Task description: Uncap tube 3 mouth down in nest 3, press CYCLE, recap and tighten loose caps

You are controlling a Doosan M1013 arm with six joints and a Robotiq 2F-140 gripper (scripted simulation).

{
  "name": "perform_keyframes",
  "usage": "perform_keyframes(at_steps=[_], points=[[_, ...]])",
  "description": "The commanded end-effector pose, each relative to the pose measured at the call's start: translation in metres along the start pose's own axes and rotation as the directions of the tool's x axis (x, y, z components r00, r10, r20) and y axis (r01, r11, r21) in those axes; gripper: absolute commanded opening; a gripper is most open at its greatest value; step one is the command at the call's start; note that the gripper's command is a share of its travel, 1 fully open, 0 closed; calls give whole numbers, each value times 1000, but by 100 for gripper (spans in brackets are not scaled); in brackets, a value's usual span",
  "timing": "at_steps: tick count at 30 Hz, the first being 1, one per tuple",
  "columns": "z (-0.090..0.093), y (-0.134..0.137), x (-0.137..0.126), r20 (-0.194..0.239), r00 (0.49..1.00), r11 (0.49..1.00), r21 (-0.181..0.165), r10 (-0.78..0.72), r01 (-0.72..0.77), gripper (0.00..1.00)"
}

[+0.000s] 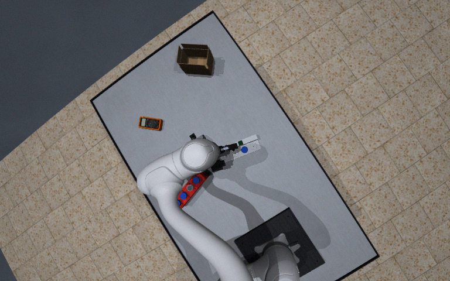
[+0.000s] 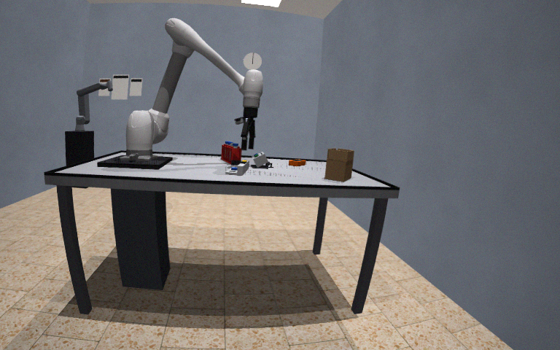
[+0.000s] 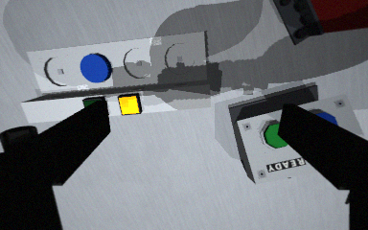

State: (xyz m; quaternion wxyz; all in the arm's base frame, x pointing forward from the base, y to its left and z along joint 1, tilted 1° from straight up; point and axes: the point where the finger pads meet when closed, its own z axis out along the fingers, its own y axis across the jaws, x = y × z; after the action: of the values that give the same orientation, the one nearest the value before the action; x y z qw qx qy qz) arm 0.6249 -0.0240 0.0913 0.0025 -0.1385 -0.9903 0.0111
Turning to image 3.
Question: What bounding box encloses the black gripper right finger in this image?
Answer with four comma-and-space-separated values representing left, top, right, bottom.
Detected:
277, 103, 368, 230

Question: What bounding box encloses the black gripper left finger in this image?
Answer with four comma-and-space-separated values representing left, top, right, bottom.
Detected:
0, 101, 111, 230

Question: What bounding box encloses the grey key housing with blue and green buttons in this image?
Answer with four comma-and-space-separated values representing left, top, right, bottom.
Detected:
229, 85, 365, 185

